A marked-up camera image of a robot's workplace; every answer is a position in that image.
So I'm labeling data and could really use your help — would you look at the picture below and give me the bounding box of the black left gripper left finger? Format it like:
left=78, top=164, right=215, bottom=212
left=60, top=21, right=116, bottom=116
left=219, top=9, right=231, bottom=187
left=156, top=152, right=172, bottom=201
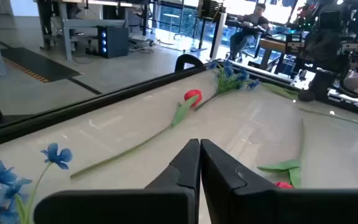
left=34, top=138, right=201, bottom=224

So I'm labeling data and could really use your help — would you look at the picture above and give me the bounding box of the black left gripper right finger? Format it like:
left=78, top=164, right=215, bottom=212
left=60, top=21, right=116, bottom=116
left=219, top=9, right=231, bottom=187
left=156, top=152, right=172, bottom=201
left=200, top=138, right=358, bottom=224

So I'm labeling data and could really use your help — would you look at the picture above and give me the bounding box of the wooden table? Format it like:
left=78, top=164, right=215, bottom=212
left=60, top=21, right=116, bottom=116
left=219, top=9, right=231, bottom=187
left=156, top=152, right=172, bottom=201
left=259, top=38, right=288, bottom=71

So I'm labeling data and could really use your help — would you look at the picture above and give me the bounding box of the black computer tower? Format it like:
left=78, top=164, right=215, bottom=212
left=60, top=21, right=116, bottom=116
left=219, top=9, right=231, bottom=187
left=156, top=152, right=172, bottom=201
left=97, top=25, right=129, bottom=59

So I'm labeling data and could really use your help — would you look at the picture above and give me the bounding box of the person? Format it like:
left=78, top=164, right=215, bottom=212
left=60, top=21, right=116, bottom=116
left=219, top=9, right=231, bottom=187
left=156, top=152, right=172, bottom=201
left=228, top=2, right=272, bottom=62

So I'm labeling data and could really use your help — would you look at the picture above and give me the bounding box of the black floor mat striped edge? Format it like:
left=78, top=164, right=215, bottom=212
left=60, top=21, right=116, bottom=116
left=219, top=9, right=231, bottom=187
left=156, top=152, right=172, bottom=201
left=0, top=46, right=83, bottom=83

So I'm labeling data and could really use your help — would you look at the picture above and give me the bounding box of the black equipment stand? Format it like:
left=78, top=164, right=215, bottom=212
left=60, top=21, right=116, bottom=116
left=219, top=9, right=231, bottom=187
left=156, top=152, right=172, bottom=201
left=191, top=0, right=228, bottom=52

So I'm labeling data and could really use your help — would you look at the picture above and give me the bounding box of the grey metal desk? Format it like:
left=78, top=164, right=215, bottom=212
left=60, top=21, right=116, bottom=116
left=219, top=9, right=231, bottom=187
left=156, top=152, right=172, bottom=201
left=35, top=0, right=149, bottom=60

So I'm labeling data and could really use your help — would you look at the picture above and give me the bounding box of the black arched handle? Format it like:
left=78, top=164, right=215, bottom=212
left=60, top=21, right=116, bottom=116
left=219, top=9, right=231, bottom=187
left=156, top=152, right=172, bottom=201
left=175, top=54, right=205, bottom=73

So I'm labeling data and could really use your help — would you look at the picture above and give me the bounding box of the white floor post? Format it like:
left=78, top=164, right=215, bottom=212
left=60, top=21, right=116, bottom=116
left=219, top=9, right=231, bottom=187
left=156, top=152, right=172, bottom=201
left=209, top=12, right=227, bottom=60

